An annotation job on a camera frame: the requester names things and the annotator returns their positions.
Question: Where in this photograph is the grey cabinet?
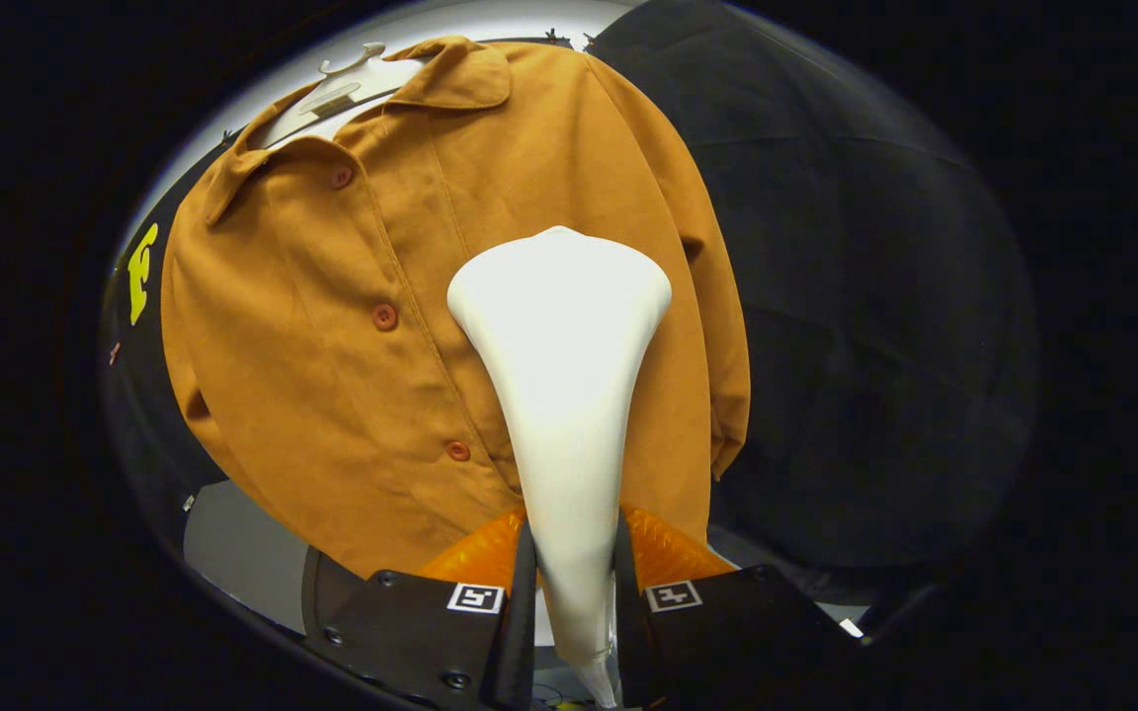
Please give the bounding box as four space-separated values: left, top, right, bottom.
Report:
182 481 325 635

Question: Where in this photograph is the white garment steamer head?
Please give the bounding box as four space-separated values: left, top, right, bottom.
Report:
447 225 674 708

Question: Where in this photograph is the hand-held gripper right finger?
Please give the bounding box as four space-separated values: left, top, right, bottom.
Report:
613 504 868 711

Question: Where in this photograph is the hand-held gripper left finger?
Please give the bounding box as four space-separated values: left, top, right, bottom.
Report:
300 506 537 711

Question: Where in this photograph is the white clothes hanger stand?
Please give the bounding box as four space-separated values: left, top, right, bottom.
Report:
263 41 434 149

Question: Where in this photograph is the black backdrop cloth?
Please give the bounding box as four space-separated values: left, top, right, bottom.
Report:
100 0 1039 598

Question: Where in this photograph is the orange button-up shirt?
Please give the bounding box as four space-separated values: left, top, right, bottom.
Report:
161 37 753 580

